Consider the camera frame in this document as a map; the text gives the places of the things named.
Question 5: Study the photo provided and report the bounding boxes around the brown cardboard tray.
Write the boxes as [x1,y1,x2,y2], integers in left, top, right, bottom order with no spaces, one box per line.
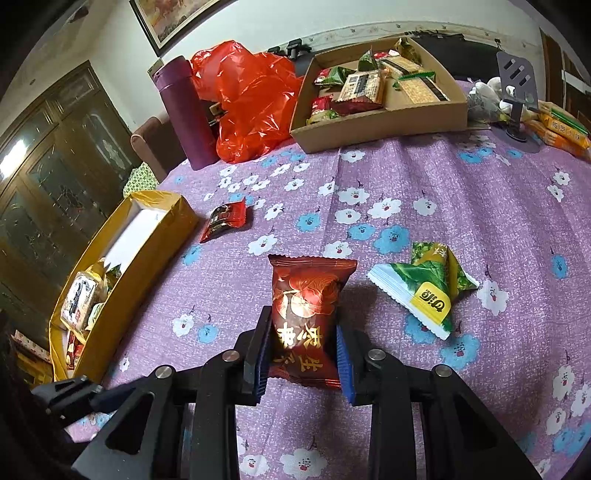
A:
[290,37,468,154]

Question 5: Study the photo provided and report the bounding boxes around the pale snack packet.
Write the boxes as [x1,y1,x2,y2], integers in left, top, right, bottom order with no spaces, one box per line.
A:
[307,108,342,126]

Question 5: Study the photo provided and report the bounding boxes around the brown armchair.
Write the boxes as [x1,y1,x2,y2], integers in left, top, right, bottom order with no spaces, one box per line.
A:
[130,113,185,183]

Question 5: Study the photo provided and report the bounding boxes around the cracker packet black label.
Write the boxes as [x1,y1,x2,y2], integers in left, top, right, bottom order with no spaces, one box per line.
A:
[335,71,386,104]

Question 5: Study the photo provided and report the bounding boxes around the red plastic bag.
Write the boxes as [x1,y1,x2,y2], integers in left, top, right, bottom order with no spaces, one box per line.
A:
[191,41,305,164]

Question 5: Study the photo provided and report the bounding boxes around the black bag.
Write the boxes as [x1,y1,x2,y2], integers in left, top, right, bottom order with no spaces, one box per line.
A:
[402,30,504,80]

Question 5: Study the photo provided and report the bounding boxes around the purple floral tablecloth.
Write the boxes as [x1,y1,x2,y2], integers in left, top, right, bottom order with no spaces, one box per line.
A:
[65,127,591,480]

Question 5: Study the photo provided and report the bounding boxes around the framed wall picture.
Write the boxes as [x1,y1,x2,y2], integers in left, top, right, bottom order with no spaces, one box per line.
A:
[129,0,241,51]

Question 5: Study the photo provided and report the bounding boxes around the purple thermos bottle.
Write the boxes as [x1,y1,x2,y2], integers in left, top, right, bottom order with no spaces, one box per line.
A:
[154,56,220,171]

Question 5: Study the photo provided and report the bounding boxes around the cracker packet dark stripe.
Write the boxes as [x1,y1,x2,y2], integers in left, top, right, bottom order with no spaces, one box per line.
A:
[383,58,426,77]

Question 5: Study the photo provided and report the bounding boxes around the green patterned cloth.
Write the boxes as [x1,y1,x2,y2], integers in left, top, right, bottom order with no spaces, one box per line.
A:
[122,165,160,195]

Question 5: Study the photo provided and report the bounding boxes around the orange packet green stripe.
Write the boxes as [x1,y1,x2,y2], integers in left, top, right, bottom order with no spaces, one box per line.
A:
[538,102,591,139]

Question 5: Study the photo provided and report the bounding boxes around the small red black snack packet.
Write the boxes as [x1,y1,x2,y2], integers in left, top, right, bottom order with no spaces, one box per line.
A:
[199,199,254,244]

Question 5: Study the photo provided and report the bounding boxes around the plain orange packet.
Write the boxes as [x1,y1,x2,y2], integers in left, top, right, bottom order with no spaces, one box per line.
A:
[526,120,591,160]

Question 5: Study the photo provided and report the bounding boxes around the yellow cardboard box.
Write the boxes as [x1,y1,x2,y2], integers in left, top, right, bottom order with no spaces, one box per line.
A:
[48,190,200,383]

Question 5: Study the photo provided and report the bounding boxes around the dark wooden cabinet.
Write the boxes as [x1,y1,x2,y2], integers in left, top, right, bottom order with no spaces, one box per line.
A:
[0,60,139,333]

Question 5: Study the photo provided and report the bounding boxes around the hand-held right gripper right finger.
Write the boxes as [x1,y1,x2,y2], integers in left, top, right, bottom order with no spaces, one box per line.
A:
[336,325,542,480]

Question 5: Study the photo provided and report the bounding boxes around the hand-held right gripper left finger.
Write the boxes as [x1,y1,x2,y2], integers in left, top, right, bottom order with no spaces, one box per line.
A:
[71,305,274,480]

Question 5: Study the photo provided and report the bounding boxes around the wooden sideboard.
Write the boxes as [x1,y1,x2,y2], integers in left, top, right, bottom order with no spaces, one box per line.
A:
[540,28,591,125]

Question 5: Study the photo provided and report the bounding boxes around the grey phone stand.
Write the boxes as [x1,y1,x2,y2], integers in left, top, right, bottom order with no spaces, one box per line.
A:
[496,51,541,153]

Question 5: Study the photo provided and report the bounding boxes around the white plush toy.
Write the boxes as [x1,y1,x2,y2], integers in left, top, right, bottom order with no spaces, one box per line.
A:
[466,78,513,123]

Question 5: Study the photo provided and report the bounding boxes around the dark red snack packet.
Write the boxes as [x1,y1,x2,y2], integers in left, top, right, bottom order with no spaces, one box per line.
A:
[268,255,358,390]

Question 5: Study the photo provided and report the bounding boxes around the clear cracker packet yellow ends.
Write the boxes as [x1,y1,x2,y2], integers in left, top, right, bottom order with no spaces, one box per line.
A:
[61,271,109,330]

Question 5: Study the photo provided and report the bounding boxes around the flat green snack packet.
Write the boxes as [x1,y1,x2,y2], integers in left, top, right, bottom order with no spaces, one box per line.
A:
[315,67,354,88]

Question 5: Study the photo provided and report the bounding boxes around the long dark red packet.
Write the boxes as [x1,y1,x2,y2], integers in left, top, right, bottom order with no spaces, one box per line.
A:
[332,99,384,114]

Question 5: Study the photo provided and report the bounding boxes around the cracker packet green ends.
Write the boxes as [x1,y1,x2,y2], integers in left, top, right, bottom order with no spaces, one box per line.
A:
[392,69,451,103]

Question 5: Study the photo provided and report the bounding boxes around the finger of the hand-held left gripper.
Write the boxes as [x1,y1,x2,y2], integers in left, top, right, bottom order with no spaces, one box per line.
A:
[30,375,141,416]

